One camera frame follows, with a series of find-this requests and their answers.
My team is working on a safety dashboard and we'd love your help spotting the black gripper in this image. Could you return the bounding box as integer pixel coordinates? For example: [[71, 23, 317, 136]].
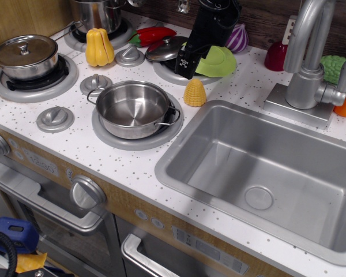
[[174, 43, 210, 80]]

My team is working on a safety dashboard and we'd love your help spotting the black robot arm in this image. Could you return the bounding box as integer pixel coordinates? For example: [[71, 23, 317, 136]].
[[174, 0, 242, 80]]

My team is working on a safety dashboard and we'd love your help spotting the yellow toy corn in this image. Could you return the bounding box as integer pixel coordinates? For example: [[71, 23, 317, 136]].
[[183, 78, 206, 107]]

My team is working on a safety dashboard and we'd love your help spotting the silver stove knob back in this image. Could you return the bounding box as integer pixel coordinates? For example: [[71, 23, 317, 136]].
[[115, 45, 145, 68]]

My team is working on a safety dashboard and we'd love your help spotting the silver stove knob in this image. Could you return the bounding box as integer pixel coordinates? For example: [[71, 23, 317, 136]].
[[115, 45, 145, 68], [36, 106, 74, 133], [80, 74, 112, 97]]

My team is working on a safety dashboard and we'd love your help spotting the silver stove knob middle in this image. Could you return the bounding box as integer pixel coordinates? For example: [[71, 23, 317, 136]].
[[80, 74, 112, 97]]

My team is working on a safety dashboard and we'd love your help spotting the back left stove burner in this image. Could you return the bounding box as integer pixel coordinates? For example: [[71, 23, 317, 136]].
[[64, 18, 134, 52]]

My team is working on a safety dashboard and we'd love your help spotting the front left stove burner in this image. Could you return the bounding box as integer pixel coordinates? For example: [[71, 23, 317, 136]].
[[0, 54, 78, 103]]

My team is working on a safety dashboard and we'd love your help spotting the silver stove knob front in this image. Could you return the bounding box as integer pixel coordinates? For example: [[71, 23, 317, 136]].
[[36, 106, 74, 133]]

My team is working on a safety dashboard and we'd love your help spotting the steel pot lid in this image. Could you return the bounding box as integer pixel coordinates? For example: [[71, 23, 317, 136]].
[[145, 36, 188, 62]]

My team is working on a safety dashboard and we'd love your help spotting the green plastic plate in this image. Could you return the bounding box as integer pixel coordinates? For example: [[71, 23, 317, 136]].
[[195, 46, 237, 78]]

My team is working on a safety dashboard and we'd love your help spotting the red toy chili pepper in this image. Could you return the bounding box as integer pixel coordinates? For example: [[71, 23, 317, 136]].
[[128, 27, 177, 47]]

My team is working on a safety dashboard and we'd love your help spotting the purple toy onion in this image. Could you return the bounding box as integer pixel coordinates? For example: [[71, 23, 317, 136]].
[[225, 23, 249, 53]]

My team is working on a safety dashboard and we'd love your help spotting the yellow toy squash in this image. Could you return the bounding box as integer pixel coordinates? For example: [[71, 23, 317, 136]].
[[85, 28, 115, 67]]

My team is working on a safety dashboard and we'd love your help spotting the dark red toy cup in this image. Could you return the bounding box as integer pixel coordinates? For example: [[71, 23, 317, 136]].
[[264, 42, 288, 72]]

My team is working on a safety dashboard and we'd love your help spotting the tall steel pot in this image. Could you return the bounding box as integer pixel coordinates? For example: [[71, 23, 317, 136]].
[[69, 0, 126, 34]]

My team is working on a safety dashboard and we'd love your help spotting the silver toy faucet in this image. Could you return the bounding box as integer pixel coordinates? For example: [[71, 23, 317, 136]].
[[264, 0, 346, 130]]

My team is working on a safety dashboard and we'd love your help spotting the green toy vegetable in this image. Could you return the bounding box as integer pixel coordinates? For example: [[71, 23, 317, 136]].
[[321, 55, 346, 85]]

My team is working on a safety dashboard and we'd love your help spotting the steel pot with lid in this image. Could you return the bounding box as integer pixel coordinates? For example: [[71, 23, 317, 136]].
[[0, 35, 59, 81]]

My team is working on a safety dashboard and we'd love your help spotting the silver toy sink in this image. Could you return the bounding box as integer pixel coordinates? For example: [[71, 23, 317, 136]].
[[155, 100, 346, 266]]

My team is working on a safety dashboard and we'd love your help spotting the silver oven dial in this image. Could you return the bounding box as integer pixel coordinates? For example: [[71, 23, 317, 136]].
[[69, 174, 107, 209]]

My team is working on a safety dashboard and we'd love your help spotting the blue clamp tool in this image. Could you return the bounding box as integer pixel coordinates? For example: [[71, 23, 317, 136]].
[[0, 217, 39, 254]]

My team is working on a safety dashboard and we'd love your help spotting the steel pan with handles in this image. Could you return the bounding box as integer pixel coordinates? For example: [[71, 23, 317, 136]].
[[89, 80, 181, 140]]

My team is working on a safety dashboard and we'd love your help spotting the silver dishwasher door handle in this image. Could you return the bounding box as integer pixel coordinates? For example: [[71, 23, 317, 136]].
[[121, 234, 178, 277]]

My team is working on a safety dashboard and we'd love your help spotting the silver oven door handle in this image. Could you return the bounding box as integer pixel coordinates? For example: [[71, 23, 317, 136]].
[[0, 163, 103, 235]]

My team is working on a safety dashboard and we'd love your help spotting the black cable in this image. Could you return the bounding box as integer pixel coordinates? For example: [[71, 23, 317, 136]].
[[0, 230, 18, 277]]

